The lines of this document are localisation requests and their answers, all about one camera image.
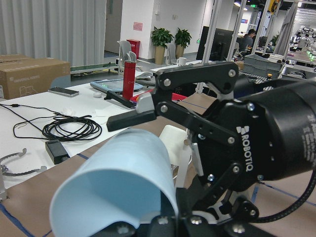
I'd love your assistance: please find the black power adapter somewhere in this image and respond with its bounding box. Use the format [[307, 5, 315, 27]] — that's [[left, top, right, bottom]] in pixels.
[[45, 140, 70, 165]]

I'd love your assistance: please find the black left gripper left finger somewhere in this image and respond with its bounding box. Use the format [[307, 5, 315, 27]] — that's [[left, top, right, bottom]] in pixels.
[[160, 191, 177, 224]]

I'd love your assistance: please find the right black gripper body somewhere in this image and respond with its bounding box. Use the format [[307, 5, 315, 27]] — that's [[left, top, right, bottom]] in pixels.
[[197, 79, 316, 191]]

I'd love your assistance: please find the light blue plastic cup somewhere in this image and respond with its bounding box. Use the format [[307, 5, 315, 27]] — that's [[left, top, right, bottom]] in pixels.
[[49, 128, 178, 237]]

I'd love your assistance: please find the black smartphone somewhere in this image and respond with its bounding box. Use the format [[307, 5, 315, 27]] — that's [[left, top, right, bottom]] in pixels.
[[48, 87, 79, 97]]

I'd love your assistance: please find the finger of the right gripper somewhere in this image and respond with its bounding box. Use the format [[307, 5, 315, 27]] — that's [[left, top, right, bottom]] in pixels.
[[193, 162, 259, 224]]

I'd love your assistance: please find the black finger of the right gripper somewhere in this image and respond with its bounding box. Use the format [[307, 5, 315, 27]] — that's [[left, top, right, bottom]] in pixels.
[[106, 61, 239, 151]]

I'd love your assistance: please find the potted green plant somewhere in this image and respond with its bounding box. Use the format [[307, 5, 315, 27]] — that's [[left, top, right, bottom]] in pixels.
[[151, 27, 174, 65], [175, 28, 192, 59]]

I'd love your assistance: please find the white mug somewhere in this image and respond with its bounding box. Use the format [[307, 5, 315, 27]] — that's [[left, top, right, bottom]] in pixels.
[[176, 57, 187, 67]]

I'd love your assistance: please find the cardboard box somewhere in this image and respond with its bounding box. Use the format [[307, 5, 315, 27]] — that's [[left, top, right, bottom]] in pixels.
[[0, 54, 71, 99]]

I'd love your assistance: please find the coiled black cable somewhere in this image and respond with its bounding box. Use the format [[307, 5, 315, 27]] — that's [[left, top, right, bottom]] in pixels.
[[0, 103, 103, 142]]

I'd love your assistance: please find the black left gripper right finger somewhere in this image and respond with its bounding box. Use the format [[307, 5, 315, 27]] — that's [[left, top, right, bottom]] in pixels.
[[176, 188, 192, 219]]

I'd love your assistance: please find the red bottle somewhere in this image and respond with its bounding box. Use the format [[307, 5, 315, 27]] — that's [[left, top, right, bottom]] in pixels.
[[122, 51, 136, 100]]

